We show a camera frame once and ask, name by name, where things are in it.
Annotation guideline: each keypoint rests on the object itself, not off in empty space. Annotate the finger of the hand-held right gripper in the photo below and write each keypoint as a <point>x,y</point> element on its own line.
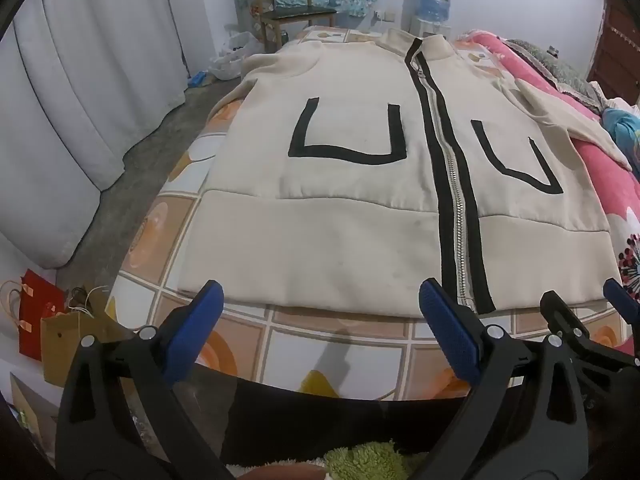
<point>620,296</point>
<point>565,310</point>

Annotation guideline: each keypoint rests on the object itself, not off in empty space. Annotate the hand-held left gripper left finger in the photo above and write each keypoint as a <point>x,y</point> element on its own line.
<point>197,325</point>

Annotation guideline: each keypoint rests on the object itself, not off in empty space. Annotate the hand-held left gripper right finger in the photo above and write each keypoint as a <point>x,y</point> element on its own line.
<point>447,330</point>

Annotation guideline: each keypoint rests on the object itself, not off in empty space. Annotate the beige zip jacket black trim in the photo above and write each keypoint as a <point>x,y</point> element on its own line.
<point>350,185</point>

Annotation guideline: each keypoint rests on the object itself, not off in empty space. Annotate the pink floral blanket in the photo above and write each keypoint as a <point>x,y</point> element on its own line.
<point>600,185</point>

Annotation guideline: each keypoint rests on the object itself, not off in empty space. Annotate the orange checked bed sheet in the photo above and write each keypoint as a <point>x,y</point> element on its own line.
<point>325,340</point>

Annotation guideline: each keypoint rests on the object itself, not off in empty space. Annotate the brown paper bag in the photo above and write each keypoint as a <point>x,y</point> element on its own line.
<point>60,345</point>

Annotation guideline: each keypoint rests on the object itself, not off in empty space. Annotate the green fluffy cloth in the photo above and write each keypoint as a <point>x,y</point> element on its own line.
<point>370,465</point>

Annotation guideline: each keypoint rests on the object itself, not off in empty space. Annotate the red gift bag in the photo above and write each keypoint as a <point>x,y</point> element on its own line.
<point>37,310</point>

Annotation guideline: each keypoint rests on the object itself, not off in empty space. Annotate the green grey pillow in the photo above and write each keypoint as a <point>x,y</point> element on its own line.
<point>565,70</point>

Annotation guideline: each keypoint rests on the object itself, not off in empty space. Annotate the small blue object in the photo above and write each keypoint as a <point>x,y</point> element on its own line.
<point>200,80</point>

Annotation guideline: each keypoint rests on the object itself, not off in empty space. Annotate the brown wooden door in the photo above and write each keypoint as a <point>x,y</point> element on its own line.
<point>620,45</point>

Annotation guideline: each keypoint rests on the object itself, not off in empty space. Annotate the white plastic bag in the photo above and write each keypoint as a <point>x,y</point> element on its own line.
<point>230,57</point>

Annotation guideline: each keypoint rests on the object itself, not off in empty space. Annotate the white curtain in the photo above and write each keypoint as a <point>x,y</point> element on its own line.
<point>75,85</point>

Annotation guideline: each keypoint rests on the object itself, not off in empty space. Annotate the white water dispenser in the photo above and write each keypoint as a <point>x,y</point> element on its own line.
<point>425,27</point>

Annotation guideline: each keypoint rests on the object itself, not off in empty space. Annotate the wooden chair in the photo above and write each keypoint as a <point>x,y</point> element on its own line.
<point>300,12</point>

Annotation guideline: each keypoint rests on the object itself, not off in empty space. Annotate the wall socket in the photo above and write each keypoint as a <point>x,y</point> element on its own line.
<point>385,15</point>

